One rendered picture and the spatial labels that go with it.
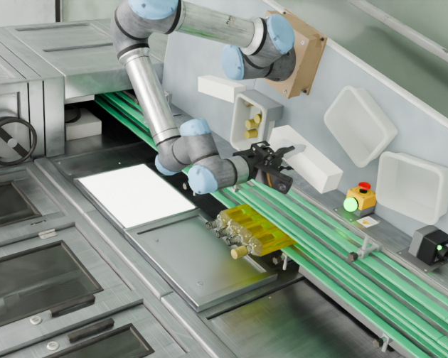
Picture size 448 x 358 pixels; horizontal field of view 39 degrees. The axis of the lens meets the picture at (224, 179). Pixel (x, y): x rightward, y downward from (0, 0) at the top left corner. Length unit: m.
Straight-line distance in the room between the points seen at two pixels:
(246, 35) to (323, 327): 0.95
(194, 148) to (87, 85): 1.26
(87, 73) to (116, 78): 0.15
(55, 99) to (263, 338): 1.37
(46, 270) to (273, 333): 0.79
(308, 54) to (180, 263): 0.83
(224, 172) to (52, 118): 1.32
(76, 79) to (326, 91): 1.12
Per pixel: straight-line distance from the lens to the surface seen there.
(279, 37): 1.90
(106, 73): 2.82
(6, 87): 2.66
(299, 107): 2.27
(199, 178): 1.57
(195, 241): 2.30
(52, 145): 2.84
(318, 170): 1.73
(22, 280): 2.19
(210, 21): 1.80
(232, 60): 2.00
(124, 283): 2.17
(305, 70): 2.15
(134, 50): 1.78
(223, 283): 2.12
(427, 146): 1.94
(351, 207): 2.04
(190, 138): 1.61
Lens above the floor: 2.29
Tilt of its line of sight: 35 degrees down
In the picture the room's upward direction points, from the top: 105 degrees counter-clockwise
